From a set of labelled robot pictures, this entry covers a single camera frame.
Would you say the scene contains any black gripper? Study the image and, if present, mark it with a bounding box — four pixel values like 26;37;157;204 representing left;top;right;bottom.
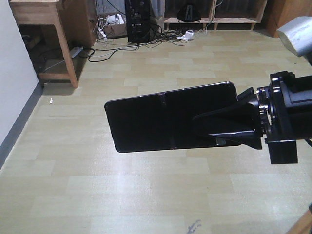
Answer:
192;71;312;164

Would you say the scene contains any black smartphone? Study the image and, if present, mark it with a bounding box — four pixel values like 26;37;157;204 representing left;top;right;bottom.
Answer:
104;82;237;153

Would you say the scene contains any white power strip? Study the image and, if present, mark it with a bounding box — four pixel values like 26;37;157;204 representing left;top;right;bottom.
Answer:
176;30;194;41

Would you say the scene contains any low wooden shelf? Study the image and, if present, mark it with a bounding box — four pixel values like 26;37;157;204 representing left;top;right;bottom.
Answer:
163;0;267;30

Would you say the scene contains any black blue router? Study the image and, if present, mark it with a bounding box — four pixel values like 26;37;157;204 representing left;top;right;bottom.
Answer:
177;4;201;22

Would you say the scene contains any black computer tower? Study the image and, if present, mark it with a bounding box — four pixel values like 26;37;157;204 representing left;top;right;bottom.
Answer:
125;0;151;44

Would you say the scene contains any wooden side table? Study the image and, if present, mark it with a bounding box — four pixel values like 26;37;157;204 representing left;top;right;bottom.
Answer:
9;0;97;88

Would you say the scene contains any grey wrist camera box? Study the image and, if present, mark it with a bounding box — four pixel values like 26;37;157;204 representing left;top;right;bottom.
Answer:
277;16;312;57

